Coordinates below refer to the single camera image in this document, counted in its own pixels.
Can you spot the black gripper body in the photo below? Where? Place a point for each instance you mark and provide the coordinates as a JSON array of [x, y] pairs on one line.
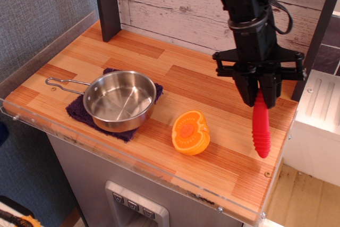
[[257, 51]]

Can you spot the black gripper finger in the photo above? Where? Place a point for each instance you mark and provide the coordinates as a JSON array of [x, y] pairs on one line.
[[247, 87], [271, 85]]

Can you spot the red handled metal spoon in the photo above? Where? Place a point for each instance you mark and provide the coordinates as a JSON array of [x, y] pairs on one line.
[[260, 126]]

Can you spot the orange slice toy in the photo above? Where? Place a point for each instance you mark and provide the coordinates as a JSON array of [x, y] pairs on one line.
[[190, 133]]

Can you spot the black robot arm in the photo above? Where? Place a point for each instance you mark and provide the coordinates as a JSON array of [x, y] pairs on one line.
[[244, 10]]

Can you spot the white toy sink unit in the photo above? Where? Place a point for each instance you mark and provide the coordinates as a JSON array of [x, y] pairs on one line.
[[312, 145]]

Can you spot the stainless steel saucepan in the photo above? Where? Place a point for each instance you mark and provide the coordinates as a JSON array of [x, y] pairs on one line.
[[117, 101]]

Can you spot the clear acrylic edge guard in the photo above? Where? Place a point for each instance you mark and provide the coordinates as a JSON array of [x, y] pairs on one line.
[[224, 176]]

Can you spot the silver dispenser panel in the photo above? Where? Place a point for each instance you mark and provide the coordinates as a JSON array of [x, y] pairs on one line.
[[135, 205]]

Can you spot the grey toy kitchen cabinet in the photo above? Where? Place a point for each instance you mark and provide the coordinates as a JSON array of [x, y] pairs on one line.
[[88, 174]]

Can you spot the orange object bottom left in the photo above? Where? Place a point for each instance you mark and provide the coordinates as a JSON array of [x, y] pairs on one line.
[[20, 221]]

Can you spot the dark grey right post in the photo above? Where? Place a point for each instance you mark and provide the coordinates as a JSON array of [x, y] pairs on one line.
[[316, 35]]

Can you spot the dark grey post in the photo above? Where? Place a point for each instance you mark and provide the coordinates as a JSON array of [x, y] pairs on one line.
[[109, 18], [316, 35]]

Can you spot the dark grey left post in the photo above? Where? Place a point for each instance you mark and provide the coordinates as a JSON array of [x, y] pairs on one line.
[[109, 18]]

